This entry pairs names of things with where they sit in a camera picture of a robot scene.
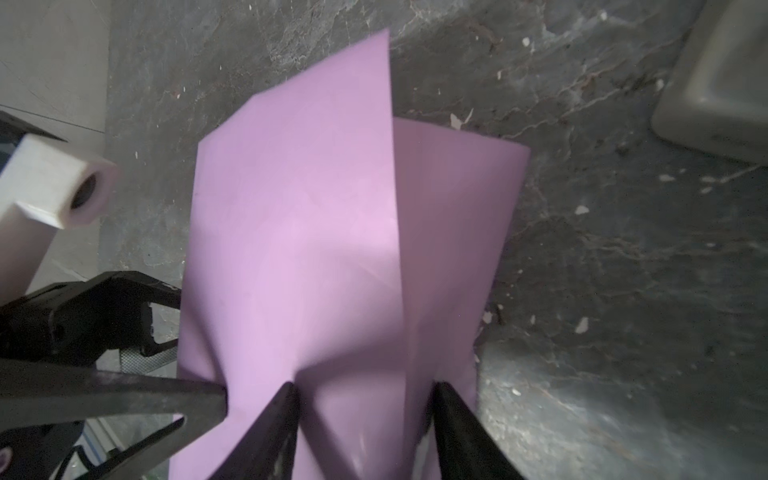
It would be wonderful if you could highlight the white tape dispenser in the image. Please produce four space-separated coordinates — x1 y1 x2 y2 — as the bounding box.
651 0 767 165

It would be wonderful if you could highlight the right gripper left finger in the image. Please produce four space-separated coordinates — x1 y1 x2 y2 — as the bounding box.
210 382 300 480

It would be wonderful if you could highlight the pink wrapping paper sheet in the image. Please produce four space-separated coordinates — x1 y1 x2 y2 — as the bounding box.
170 31 530 479

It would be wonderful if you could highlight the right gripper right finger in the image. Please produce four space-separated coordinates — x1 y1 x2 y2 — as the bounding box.
430 382 525 480

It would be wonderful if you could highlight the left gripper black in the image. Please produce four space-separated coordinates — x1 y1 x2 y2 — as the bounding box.
1 271 227 479

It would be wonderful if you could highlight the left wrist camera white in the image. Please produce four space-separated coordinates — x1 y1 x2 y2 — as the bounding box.
1 134 118 304

